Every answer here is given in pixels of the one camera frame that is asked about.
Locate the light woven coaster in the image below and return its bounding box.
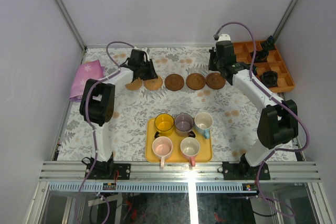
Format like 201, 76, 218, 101
143, 76, 163, 91
125, 78, 143, 91

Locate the dark brown wooden coaster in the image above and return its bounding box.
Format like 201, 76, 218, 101
164, 74, 184, 91
206, 72, 226, 90
186, 73, 206, 90

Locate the blue mug cream inside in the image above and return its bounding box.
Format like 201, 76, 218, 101
194, 112, 213, 139

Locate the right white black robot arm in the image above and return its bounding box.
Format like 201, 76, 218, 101
209, 34, 299, 179

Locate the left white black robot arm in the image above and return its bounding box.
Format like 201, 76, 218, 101
79, 48, 158, 179

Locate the yellow glass cup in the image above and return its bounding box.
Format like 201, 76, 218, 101
154, 113, 174, 136

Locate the black object in tray middle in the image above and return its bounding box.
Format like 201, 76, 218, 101
254, 49, 269, 63

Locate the black object in tray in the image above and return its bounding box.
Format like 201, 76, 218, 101
254, 49, 269, 63
261, 36, 275, 51
260, 71, 278, 88

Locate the pink star cloth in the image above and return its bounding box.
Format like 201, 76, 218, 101
69, 60, 104, 101

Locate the black object in tray back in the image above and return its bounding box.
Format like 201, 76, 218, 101
261, 36, 275, 51

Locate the black object in tray front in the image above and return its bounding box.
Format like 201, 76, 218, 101
260, 71, 278, 88

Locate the orange compartment tray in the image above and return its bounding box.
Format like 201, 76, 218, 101
233, 41, 295, 93

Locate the purple mug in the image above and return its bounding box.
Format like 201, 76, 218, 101
174, 113, 194, 137

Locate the black clip on tray right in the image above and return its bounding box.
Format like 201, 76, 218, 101
188, 131, 196, 138

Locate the pink mug left front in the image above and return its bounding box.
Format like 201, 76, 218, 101
152, 136, 173, 168

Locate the yellow plastic tray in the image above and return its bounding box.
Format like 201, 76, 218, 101
145, 118, 213, 163

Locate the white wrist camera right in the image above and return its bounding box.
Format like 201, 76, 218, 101
214, 34, 231, 42

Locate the cream mug pink handle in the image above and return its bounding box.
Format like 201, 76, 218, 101
180, 137, 201, 167

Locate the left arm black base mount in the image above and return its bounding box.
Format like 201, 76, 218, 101
88, 155, 131, 180

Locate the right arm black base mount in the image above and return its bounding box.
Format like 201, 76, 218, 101
217, 154, 270, 181

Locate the aluminium front rail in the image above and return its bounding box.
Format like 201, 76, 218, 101
38, 161, 321, 183

